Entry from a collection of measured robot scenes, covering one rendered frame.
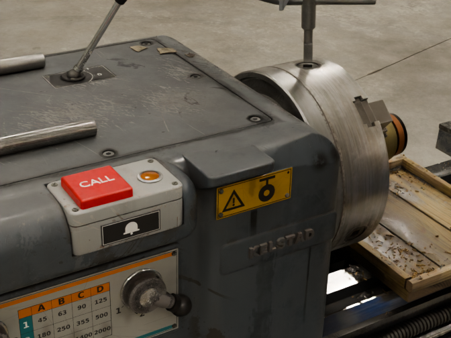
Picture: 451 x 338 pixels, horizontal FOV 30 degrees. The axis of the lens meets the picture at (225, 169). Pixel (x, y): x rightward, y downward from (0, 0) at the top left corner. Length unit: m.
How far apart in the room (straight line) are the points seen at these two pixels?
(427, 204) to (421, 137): 2.35
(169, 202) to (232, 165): 0.09
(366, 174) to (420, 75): 3.52
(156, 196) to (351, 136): 0.42
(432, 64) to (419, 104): 0.59
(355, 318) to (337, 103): 0.37
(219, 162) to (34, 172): 0.21
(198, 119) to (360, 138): 0.28
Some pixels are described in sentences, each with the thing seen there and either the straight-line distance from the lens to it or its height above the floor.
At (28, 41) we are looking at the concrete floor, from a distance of 5.10.
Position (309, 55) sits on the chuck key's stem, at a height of 1.25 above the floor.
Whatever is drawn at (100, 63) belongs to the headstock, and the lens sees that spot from 1.27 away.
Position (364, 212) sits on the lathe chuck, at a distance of 1.29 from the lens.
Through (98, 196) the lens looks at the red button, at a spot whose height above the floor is 1.27.
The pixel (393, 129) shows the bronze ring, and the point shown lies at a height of 1.11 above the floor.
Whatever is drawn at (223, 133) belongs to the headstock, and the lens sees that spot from 1.05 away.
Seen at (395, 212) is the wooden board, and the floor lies 0.88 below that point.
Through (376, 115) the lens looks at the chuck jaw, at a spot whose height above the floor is 1.18.
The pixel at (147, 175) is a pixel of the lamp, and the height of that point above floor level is 1.26.
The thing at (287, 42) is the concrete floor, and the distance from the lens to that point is 5.09.
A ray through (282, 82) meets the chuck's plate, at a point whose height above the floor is 1.24.
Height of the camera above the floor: 1.71
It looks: 28 degrees down
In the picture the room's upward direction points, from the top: 2 degrees clockwise
